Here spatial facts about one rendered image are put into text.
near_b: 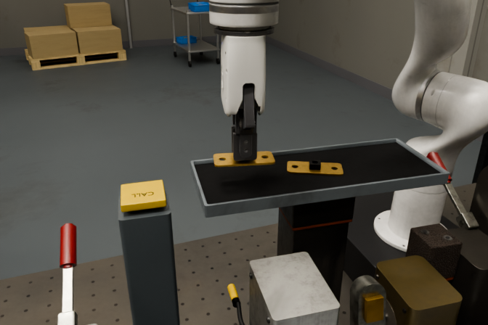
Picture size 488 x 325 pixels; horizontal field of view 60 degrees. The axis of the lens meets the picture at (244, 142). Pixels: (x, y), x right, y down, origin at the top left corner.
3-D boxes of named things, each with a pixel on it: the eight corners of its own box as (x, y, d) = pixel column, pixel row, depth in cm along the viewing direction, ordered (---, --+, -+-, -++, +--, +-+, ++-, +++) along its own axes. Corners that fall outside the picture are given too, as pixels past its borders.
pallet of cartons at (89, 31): (122, 49, 729) (116, 1, 697) (128, 63, 635) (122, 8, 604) (27, 56, 685) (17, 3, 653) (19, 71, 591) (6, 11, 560)
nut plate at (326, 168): (287, 173, 64) (287, 166, 64) (287, 162, 68) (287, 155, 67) (343, 175, 64) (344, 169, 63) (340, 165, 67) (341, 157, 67)
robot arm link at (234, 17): (207, -2, 55) (208, 22, 56) (210, 6, 47) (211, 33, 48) (271, -2, 56) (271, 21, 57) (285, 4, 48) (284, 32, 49)
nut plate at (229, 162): (214, 167, 58) (214, 159, 57) (213, 155, 61) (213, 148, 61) (275, 164, 59) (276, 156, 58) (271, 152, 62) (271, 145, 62)
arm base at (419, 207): (361, 215, 118) (371, 154, 111) (422, 210, 122) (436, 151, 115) (397, 259, 101) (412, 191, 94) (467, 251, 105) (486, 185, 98)
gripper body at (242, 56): (210, 14, 56) (213, 96, 61) (216, 26, 47) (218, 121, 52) (266, 14, 57) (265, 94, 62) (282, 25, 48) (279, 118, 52)
